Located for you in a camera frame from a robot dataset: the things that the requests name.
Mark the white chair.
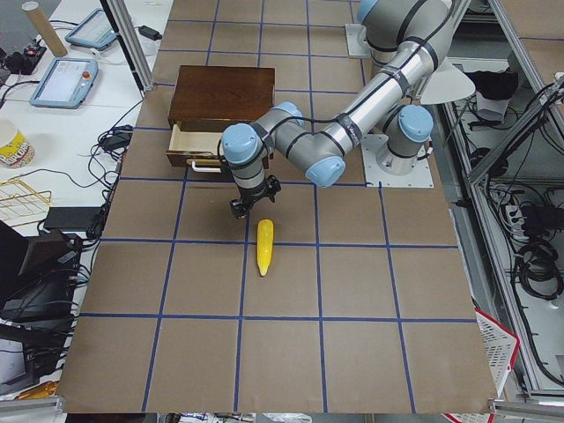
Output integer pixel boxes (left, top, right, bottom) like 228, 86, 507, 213
419, 58, 475, 105

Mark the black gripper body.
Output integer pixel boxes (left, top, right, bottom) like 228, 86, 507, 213
230, 174, 281, 219

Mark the blue teach pendant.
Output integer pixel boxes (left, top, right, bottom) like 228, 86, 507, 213
64, 8, 116, 50
29, 58, 99, 109

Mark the wooden drawer with white handle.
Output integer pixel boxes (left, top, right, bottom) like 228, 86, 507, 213
165, 122, 271, 174

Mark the cardboard tube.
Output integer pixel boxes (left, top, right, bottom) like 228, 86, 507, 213
21, 1, 68, 57

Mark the white red plastic basket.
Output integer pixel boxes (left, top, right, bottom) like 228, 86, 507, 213
475, 308, 521, 398

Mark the aluminium frame post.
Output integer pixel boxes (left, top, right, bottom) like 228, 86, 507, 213
100, 0, 154, 93

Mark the far blue teach pendant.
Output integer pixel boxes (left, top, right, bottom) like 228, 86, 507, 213
64, 8, 116, 50

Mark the yellow toy corn cob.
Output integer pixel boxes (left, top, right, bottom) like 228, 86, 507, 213
256, 219, 274, 277

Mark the near blue teach pendant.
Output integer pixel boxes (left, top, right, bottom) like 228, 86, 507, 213
29, 58, 99, 109

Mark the gold wire rack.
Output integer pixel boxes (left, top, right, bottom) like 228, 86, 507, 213
1, 179, 52, 226

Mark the black power adapter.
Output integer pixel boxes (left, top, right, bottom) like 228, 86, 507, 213
137, 26, 162, 41

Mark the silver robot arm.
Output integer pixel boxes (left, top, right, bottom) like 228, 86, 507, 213
220, 0, 455, 219

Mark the yellow popcorn paper cup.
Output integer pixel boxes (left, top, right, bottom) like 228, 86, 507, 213
1, 117, 35, 168

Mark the dark brown wooden box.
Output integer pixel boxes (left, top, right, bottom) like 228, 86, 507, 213
168, 65, 275, 132

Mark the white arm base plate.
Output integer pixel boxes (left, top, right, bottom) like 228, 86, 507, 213
345, 24, 372, 59
360, 134, 434, 189

